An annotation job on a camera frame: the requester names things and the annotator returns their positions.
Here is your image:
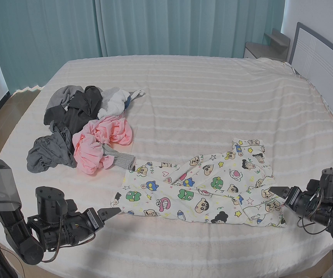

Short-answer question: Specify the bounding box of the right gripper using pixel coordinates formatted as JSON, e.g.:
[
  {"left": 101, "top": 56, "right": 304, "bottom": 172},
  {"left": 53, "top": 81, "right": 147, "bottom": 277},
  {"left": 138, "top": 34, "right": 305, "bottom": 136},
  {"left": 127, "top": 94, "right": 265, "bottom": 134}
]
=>
[{"left": 269, "top": 186, "right": 314, "bottom": 217}]

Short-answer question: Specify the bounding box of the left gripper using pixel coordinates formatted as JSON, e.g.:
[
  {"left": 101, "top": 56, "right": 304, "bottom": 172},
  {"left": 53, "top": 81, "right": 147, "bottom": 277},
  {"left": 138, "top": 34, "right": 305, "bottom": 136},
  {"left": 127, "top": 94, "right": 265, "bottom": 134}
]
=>
[{"left": 66, "top": 207, "right": 122, "bottom": 241}]

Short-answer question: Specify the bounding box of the white printed pyjama top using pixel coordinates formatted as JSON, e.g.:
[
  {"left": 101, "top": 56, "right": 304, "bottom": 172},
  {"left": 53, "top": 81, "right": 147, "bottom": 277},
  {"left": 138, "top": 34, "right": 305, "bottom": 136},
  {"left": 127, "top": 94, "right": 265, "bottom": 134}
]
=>
[{"left": 110, "top": 138, "right": 286, "bottom": 227}]

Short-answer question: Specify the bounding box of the pile of clothes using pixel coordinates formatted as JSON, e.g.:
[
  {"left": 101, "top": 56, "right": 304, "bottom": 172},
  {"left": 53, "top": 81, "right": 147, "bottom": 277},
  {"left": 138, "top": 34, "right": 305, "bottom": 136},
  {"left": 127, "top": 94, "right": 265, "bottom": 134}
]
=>
[{"left": 26, "top": 85, "right": 146, "bottom": 174}]

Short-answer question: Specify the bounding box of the pink garment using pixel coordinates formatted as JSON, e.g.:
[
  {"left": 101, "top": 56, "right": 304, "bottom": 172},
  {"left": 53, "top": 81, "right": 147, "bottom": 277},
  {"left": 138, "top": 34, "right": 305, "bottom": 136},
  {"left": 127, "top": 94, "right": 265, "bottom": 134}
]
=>
[{"left": 72, "top": 116, "right": 133, "bottom": 175}]

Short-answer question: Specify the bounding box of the bed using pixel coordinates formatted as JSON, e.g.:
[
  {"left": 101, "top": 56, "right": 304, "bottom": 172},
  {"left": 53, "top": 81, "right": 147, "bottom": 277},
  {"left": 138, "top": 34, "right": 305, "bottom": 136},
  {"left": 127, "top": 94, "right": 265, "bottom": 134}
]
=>
[{"left": 0, "top": 21, "right": 333, "bottom": 278}]

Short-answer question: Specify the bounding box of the grey bedside table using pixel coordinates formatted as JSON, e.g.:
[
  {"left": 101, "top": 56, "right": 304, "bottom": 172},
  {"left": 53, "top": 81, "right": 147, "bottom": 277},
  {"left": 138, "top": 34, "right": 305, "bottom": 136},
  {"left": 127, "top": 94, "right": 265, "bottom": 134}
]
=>
[{"left": 245, "top": 28, "right": 291, "bottom": 61}]

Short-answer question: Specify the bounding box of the blue-green curtain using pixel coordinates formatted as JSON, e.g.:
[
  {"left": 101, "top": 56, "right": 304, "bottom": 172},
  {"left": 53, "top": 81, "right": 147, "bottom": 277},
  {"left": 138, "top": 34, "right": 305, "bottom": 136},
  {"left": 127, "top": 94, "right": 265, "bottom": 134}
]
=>
[
  {"left": 0, "top": 0, "right": 109, "bottom": 93},
  {"left": 94, "top": 0, "right": 287, "bottom": 58}
]

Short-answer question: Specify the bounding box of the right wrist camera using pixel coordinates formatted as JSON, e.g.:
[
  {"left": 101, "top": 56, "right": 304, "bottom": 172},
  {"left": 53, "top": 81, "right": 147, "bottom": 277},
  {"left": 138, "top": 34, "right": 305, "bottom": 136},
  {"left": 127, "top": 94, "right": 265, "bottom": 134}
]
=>
[{"left": 307, "top": 179, "right": 322, "bottom": 197}]

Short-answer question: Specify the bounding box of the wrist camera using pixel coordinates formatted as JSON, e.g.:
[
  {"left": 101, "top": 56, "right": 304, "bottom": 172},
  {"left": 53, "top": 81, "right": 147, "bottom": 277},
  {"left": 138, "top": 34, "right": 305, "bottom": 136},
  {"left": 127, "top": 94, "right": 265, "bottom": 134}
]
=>
[
  {"left": 64, "top": 199, "right": 78, "bottom": 215},
  {"left": 307, "top": 179, "right": 322, "bottom": 197}
]

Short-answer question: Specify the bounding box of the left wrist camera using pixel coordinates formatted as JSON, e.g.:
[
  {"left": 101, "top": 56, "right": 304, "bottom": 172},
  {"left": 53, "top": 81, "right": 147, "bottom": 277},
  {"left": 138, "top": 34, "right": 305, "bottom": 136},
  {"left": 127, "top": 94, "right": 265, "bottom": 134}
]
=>
[{"left": 64, "top": 199, "right": 78, "bottom": 215}]

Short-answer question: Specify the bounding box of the black cable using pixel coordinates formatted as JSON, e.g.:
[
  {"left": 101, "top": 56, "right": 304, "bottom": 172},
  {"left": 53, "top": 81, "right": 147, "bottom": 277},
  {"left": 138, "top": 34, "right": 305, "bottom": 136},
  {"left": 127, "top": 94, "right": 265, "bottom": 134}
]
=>
[{"left": 297, "top": 215, "right": 327, "bottom": 236}]

